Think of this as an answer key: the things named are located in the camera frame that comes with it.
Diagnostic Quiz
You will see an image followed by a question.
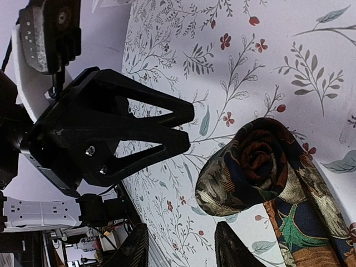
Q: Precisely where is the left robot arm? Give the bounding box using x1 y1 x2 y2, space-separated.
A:
1 22 194 232

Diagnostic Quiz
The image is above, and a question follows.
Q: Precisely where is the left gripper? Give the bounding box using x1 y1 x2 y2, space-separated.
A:
22 67 194 198

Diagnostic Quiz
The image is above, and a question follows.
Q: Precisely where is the floral tablecloth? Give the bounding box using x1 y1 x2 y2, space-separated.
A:
122 1 355 266

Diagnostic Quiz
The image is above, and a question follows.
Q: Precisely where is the front metal rail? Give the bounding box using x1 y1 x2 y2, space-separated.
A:
118 182 168 267

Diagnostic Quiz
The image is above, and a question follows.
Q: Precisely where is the brown green patterned tie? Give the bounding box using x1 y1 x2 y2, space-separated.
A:
195 118 355 266

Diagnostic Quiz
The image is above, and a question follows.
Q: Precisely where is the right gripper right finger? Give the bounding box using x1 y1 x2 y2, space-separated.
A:
214 221 265 267

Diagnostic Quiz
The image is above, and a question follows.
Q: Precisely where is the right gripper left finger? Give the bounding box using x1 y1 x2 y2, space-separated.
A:
110 224 149 267

